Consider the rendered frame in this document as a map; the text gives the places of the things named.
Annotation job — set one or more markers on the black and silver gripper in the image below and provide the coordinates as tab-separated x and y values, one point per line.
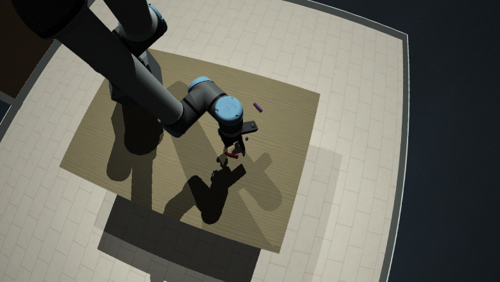
239	145

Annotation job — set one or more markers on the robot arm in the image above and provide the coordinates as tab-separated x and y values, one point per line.
79	29

